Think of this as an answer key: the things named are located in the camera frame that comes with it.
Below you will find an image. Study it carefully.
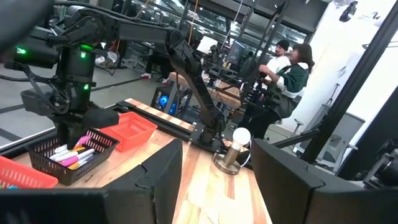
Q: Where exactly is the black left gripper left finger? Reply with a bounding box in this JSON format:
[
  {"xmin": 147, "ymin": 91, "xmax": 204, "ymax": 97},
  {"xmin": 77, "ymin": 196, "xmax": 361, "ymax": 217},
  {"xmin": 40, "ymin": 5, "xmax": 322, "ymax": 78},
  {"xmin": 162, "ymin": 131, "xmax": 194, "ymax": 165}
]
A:
[{"xmin": 102, "ymin": 138, "xmax": 184, "ymax": 224}]

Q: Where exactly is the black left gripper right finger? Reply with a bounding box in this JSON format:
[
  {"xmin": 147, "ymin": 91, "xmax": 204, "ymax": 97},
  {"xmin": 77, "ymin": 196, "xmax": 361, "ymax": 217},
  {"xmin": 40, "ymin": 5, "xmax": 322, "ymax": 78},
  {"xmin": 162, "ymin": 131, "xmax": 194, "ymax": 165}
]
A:
[{"xmin": 250, "ymin": 138, "xmax": 326, "ymax": 224}]

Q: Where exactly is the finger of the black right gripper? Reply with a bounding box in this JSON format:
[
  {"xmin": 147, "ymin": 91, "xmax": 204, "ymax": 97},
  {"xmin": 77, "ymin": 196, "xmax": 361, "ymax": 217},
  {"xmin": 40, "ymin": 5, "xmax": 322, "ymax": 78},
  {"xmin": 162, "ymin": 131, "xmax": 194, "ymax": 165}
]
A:
[
  {"xmin": 81, "ymin": 108, "xmax": 121, "ymax": 129},
  {"xmin": 57, "ymin": 122, "xmax": 91, "ymax": 151}
]

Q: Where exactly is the thin pink marker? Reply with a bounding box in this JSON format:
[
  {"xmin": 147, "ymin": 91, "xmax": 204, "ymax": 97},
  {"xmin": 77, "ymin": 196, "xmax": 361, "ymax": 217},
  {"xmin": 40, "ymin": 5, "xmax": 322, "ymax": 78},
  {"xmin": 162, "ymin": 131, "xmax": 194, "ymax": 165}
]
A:
[
  {"xmin": 76, "ymin": 134, "xmax": 92, "ymax": 147},
  {"xmin": 60, "ymin": 148, "xmax": 96, "ymax": 167}
]

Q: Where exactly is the thin orange marker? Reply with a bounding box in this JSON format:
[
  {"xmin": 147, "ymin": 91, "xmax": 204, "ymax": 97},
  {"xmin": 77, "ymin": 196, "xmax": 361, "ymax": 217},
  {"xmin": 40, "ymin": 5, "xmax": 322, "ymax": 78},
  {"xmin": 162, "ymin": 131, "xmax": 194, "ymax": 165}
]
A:
[{"xmin": 63, "ymin": 145, "xmax": 87, "ymax": 158}]

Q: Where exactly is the orange plastic basket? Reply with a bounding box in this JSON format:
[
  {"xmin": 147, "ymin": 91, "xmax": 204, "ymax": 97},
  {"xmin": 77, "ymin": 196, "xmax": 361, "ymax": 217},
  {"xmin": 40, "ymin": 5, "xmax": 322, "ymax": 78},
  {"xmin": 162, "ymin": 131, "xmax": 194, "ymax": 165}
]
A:
[
  {"xmin": 98, "ymin": 111, "xmax": 159, "ymax": 153},
  {"xmin": 0, "ymin": 155, "xmax": 59, "ymax": 190}
]

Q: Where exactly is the black floor fan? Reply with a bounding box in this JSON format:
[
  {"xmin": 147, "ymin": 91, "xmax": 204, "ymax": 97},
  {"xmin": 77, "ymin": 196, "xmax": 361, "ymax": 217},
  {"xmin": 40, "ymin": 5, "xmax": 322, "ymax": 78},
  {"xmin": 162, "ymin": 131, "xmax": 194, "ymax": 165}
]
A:
[{"xmin": 95, "ymin": 49, "xmax": 121, "ymax": 71}]

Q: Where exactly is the black plastic basket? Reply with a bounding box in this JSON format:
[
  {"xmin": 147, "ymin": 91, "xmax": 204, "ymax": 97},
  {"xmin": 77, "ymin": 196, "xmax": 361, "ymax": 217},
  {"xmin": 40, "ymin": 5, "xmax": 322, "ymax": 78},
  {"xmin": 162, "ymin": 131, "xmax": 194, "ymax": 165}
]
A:
[{"xmin": 24, "ymin": 126, "xmax": 121, "ymax": 187}]

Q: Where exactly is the white bulb table lamp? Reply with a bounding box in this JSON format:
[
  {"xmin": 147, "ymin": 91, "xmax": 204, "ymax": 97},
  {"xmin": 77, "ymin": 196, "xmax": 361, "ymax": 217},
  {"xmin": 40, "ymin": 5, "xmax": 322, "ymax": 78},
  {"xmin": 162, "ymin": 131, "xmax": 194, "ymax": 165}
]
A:
[{"xmin": 213, "ymin": 126, "xmax": 252, "ymax": 175}]

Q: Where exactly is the black computer tower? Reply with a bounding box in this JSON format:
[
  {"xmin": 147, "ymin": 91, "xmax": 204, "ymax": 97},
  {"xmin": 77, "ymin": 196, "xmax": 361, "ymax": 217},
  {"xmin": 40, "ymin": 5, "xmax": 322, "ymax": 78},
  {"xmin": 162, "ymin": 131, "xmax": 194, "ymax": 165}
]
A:
[{"xmin": 150, "ymin": 85, "xmax": 180, "ymax": 116}]

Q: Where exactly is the grey office chair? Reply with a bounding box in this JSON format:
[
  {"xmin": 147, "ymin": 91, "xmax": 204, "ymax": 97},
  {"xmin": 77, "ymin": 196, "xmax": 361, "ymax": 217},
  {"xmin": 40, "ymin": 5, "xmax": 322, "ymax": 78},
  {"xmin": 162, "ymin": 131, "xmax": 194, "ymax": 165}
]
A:
[{"xmin": 310, "ymin": 104, "xmax": 367, "ymax": 171}]

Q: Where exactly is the black partition panel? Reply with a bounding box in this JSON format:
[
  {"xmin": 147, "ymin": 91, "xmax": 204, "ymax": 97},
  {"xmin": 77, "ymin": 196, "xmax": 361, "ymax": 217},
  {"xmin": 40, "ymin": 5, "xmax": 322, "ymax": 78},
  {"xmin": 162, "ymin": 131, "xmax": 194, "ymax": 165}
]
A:
[{"xmin": 335, "ymin": 86, "xmax": 398, "ymax": 187}]

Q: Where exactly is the wooden background table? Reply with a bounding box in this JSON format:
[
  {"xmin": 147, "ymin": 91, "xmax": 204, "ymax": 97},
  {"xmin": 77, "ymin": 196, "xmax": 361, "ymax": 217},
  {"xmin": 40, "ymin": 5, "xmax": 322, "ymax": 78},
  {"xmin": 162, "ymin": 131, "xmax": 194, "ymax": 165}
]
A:
[{"xmin": 169, "ymin": 70, "xmax": 246, "ymax": 110}]

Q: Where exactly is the blue-lit computer monitor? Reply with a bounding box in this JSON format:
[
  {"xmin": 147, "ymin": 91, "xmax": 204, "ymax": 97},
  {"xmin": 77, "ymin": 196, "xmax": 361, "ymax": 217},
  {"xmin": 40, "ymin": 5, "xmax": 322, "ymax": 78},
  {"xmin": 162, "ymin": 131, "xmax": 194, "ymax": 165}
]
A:
[{"xmin": 226, "ymin": 39, "xmax": 247, "ymax": 65}]

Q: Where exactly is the white lamp cable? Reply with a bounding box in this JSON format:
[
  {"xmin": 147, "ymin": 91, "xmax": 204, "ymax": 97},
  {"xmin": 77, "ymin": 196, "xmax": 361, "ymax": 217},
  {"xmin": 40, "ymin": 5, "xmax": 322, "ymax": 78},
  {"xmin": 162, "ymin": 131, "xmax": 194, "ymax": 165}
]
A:
[{"xmin": 239, "ymin": 146, "xmax": 252, "ymax": 169}]

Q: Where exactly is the black metal post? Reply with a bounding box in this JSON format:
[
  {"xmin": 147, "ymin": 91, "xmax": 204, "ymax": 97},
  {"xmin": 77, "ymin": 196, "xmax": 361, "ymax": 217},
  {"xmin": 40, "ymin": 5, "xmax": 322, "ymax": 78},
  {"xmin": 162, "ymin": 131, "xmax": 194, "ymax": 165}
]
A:
[{"xmin": 300, "ymin": 0, "xmax": 398, "ymax": 165}]

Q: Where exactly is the black ceiling camera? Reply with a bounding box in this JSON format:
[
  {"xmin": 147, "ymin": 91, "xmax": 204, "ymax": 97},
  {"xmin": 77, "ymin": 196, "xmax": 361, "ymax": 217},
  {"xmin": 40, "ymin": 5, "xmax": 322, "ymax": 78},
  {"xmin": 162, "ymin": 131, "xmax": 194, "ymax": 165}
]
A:
[{"xmin": 338, "ymin": 1, "xmax": 359, "ymax": 23}]

